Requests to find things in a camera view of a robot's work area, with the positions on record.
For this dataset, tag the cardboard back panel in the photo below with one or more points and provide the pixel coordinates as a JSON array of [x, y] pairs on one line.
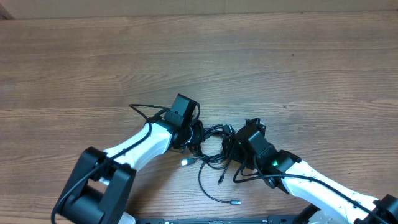
[[57, 9]]

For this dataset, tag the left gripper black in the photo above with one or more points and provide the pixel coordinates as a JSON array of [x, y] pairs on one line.
[[199, 136]]

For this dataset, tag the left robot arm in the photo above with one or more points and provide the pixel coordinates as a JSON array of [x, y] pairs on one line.
[[98, 188]]

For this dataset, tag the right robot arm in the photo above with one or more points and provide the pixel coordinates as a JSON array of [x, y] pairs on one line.
[[330, 202]]

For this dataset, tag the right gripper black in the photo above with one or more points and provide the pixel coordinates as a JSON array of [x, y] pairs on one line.
[[232, 151]]

